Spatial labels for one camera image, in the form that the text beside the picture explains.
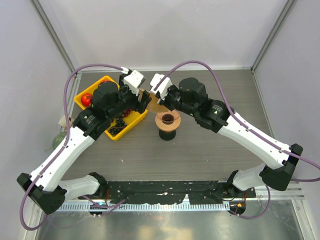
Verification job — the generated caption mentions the dark black grape bunch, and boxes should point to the dark black grape bunch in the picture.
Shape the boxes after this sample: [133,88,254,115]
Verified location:
[108,117,127,136]

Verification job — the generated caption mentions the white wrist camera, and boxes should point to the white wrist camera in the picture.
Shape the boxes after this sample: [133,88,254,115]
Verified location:
[150,73,173,100]
[121,66,145,96]

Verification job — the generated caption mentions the red apple left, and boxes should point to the red apple left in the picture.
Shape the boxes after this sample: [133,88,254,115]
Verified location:
[80,93,93,108]

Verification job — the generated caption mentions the green melon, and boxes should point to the green melon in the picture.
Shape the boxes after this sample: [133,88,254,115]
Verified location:
[52,131,67,150]

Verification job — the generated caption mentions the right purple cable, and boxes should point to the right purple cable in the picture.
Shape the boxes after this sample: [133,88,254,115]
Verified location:
[152,59,320,221]

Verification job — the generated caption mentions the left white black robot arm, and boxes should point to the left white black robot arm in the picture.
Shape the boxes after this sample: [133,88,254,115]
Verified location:
[17,81,151,215]

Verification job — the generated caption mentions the round wooden ring holder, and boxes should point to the round wooden ring holder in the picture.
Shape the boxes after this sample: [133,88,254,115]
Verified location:
[155,116,181,132]

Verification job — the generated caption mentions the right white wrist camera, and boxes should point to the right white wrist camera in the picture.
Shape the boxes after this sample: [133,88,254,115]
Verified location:
[150,73,173,100]

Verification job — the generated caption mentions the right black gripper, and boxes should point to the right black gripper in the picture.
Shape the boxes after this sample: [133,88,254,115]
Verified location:
[155,84,198,118]

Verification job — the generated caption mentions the yellow plastic tray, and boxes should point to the yellow plastic tray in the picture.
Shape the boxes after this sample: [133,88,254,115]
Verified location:
[73,74,148,141]

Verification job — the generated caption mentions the aluminium front rail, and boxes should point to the aluminium front rail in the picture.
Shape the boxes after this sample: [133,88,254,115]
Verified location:
[55,183,304,214]

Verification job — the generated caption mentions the red apple top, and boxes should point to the red apple top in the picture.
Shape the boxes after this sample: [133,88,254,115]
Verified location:
[100,79,112,83]

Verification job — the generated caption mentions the brown paper coffee filter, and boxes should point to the brown paper coffee filter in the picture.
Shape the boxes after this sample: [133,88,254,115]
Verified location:
[146,92,169,113]

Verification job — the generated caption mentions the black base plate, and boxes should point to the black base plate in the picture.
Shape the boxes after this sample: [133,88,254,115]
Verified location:
[77,180,257,205]

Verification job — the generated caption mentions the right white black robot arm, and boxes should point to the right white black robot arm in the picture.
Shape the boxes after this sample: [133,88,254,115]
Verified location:
[151,77,303,197]

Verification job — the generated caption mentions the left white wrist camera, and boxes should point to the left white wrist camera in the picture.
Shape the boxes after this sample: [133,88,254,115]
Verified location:
[121,66,145,96]

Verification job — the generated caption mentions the purple grape bunch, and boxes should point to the purple grape bunch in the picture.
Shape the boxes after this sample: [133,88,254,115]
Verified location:
[121,108,132,118]

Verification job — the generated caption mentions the red apple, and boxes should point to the red apple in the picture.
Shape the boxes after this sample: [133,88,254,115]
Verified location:
[80,93,93,108]
[100,79,112,83]

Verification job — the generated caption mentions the dark red glass carafe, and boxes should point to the dark red glass carafe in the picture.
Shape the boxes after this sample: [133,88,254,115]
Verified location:
[158,129,176,141]

